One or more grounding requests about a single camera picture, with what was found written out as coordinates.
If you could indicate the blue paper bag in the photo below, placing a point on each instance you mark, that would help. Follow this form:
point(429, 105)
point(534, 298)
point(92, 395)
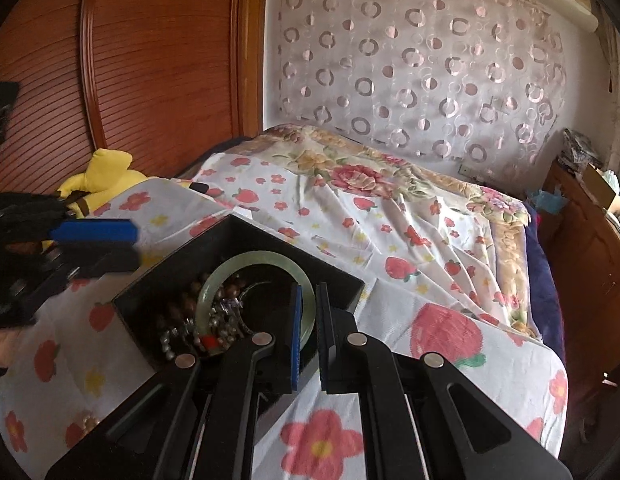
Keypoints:
point(547, 199)

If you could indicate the strawberry print bed sheet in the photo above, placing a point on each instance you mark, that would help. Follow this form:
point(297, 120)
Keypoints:
point(340, 230)

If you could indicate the floral blanket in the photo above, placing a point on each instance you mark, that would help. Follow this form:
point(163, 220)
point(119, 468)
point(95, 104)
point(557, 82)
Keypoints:
point(350, 175)

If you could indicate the circle print sheer curtain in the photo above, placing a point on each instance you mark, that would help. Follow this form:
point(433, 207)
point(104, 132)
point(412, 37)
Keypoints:
point(415, 60)

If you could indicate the brown wooden cabinet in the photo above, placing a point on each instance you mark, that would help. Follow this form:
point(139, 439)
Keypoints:
point(585, 270)

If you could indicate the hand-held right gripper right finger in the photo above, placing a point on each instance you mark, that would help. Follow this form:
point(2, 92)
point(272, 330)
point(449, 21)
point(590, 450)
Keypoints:
point(326, 345)

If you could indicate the wall socket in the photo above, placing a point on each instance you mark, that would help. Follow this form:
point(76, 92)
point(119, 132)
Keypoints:
point(468, 169)

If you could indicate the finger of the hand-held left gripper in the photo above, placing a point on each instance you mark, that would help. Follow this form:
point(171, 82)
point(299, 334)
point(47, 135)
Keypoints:
point(94, 231)
point(104, 262)

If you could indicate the open cardboard box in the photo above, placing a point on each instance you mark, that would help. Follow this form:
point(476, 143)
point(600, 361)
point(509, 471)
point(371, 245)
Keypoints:
point(597, 190)

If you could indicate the stack of magazines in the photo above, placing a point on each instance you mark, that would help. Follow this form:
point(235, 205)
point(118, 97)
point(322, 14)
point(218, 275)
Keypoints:
point(580, 147)

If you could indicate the navy blue blanket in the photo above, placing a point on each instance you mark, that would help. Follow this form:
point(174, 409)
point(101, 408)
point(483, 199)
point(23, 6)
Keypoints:
point(542, 280)

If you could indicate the metal hair comb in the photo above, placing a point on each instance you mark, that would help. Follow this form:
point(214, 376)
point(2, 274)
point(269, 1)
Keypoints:
point(227, 310)

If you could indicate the brown wooden wardrobe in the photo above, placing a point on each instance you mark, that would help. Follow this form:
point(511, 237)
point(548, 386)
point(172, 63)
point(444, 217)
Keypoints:
point(154, 60)

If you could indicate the black cardboard box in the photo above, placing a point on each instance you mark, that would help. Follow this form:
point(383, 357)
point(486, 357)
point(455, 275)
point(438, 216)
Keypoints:
point(270, 250)

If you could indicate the pale green jade bangle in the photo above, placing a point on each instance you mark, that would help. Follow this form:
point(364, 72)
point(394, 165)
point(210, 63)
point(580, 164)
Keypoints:
point(250, 260)

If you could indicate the yellow plush toy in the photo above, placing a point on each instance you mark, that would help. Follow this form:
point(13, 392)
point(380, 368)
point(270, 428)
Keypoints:
point(109, 170)

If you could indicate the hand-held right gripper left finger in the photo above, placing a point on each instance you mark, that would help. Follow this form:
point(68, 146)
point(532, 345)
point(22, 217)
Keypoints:
point(296, 340)

